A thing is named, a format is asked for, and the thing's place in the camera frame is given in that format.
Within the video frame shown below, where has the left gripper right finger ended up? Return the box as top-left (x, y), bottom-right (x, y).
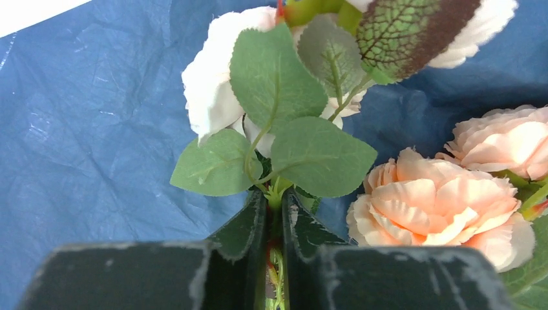
top-left (282, 190), bottom-right (512, 310)

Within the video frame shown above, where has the blue wrapping paper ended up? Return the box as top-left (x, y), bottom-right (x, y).
top-left (1, 0), bottom-right (547, 309)

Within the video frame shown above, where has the pink flower bunch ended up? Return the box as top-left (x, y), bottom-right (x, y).
top-left (169, 0), bottom-right (548, 310)

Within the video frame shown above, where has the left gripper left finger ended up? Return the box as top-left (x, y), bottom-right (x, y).
top-left (18, 191), bottom-right (267, 309)

